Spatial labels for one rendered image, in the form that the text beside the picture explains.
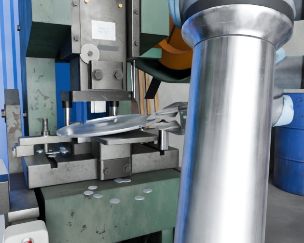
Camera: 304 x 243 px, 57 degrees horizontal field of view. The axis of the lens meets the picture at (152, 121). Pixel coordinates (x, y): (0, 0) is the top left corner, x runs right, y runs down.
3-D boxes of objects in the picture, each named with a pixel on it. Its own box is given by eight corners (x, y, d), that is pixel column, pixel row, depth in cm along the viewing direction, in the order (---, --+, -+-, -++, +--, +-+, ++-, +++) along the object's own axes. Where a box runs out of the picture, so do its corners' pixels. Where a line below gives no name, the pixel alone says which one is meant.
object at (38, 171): (179, 167, 91) (179, 149, 90) (27, 189, 70) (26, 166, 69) (140, 150, 117) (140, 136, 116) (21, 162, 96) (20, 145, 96)
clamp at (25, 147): (73, 151, 86) (72, 118, 85) (12, 157, 79) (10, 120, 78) (69, 148, 92) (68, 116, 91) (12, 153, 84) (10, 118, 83)
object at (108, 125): (39, 134, 81) (38, 131, 81) (117, 115, 101) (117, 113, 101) (94, 141, 61) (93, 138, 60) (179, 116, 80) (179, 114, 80)
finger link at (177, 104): (162, 102, 76) (195, 100, 75) (163, 102, 78) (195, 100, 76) (163, 120, 77) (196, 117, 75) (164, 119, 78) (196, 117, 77)
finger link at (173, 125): (143, 124, 73) (178, 120, 72) (147, 121, 79) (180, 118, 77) (145, 135, 74) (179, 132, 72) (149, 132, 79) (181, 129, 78)
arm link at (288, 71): (302, 43, 64) (299, 88, 69) (251, 47, 69) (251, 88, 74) (303, 51, 58) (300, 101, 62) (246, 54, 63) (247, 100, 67)
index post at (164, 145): (169, 149, 89) (169, 119, 88) (160, 150, 88) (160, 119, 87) (164, 148, 92) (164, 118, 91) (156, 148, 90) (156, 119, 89)
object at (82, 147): (134, 148, 91) (134, 139, 91) (71, 155, 82) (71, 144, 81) (117, 141, 105) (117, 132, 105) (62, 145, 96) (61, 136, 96)
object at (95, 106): (106, 112, 91) (106, 101, 90) (91, 113, 88) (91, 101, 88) (103, 111, 93) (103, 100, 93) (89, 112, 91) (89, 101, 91)
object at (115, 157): (160, 187, 70) (160, 133, 69) (106, 196, 64) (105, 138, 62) (123, 164, 92) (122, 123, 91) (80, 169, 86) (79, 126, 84)
